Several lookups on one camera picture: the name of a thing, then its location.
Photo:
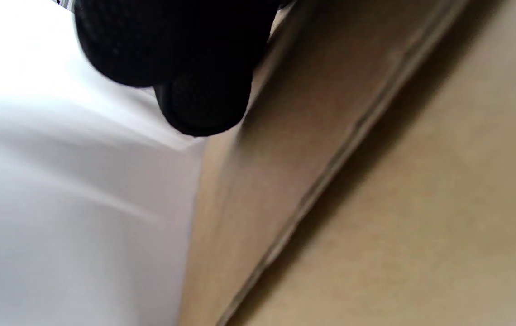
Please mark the brown cardboard mailer box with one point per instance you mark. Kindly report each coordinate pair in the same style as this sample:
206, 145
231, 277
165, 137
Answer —
398, 203

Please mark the person's left hand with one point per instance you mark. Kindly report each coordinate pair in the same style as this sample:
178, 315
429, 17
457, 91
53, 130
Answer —
185, 50

